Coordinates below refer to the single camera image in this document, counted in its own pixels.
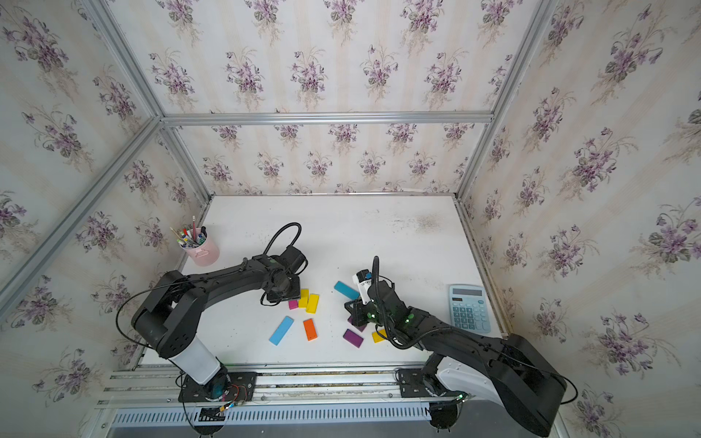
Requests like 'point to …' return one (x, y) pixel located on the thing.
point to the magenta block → (293, 304)
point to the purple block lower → (352, 338)
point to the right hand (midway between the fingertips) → (349, 307)
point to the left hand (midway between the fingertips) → (296, 297)
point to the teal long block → (347, 290)
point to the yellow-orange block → (377, 338)
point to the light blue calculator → (469, 308)
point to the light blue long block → (281, 330)
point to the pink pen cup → (205, 254)
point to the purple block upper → (360, 328)
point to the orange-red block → (310, 329)
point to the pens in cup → (190, 236)
